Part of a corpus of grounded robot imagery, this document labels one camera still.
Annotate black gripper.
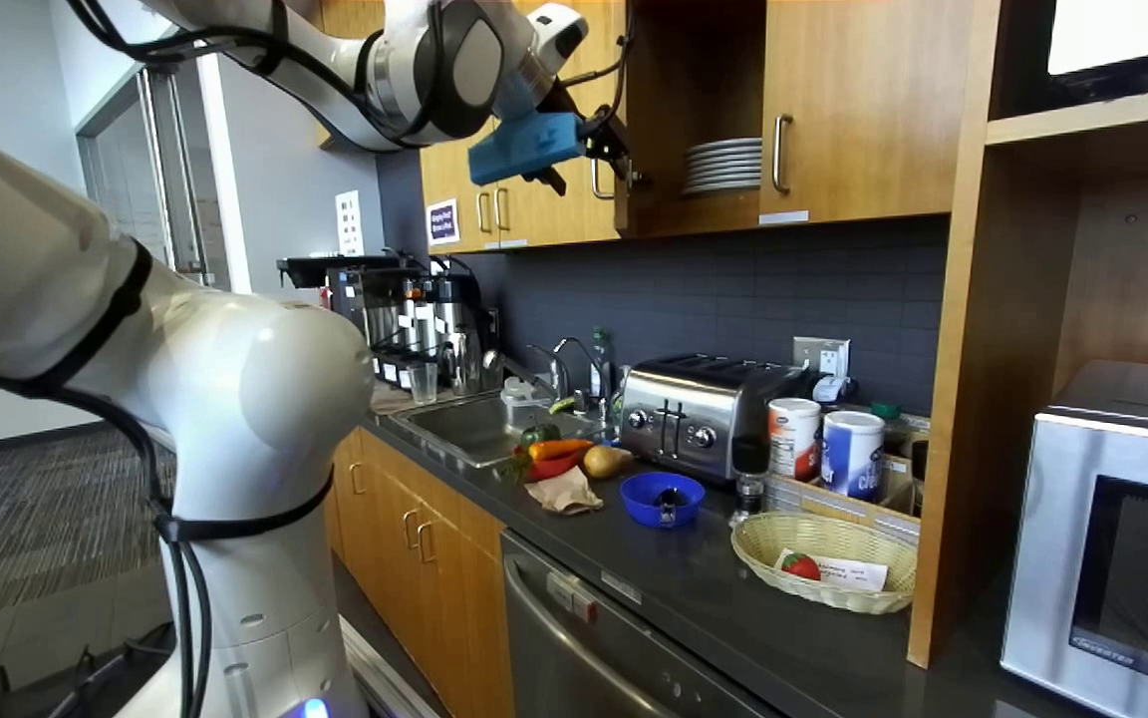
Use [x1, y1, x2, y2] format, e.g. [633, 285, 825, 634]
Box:
[578, 103, 639, 185]

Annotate wooden cabinet door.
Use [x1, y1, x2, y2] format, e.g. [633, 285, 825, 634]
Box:
[761, 0, 971, 225]
[418, 0, 627, 256]

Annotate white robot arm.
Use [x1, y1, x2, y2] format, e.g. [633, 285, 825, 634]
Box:
[0, 0, 590, 718]

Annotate lower sink cabinet door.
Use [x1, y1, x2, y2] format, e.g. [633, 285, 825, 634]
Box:
[334, 430, 515, 718]

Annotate stack of white plates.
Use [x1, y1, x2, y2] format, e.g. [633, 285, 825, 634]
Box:
[687, 135, 761, 197]

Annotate purple sign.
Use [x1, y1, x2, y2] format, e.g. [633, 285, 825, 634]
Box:
[421, 198, 463, 246]

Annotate chrome faucet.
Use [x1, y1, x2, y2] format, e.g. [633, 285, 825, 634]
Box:
[547, 337, 603, 407]

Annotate black coffee machine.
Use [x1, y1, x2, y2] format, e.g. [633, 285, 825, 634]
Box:
[279, 256, 487, 399]

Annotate silver toaster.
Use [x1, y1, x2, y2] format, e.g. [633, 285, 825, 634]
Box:
[612, 357, 787, 487]

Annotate stainless steel sink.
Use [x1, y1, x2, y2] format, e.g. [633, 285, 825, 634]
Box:
[396, 399, 547, 466]

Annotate orange pepper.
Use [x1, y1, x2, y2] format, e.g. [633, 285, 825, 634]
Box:
[524, 440, 595, 463]

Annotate yellow potato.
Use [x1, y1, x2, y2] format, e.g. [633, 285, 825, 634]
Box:
[582, 447, 633, 478]

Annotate red white canister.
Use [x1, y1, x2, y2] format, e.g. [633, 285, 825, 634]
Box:
[770, 399, 821, 478]

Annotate brown paper napkin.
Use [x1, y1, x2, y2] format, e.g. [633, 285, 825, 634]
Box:
[524, 466, 603, 516]

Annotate blue bowl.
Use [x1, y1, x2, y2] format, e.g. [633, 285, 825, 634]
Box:
[620, 470, 705, 532]

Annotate black pepper shaker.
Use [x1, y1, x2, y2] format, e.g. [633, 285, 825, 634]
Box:
[733, 476, 770, 517]

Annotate wooden condiment box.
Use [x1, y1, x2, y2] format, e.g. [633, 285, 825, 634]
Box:
[764, 470, 920, 545]

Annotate blue white canister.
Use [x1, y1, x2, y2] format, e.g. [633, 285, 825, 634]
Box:
[821, 411, 883, 500]

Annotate stainless steel dishwasher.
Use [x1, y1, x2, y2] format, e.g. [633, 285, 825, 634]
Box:
[500, 535, 776, 718]

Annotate silver microwave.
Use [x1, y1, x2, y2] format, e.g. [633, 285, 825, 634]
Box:
[1001, 359, 1148, 718]

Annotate wall power outlet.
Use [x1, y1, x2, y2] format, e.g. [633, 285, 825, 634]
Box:
[794, 337, 850, 381]

